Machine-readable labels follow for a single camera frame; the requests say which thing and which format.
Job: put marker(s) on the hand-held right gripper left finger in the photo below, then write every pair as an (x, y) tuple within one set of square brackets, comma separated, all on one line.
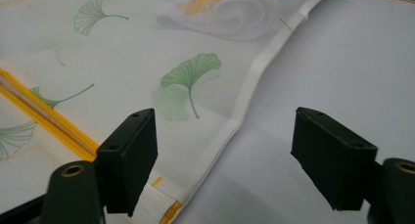
[(127, 158)]

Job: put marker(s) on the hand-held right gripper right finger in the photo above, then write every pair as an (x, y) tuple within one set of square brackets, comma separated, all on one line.
[(332, 155)]

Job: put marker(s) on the white leaf-print cloth yellow trim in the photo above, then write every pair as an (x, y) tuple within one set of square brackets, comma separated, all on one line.
[(130, 61)]

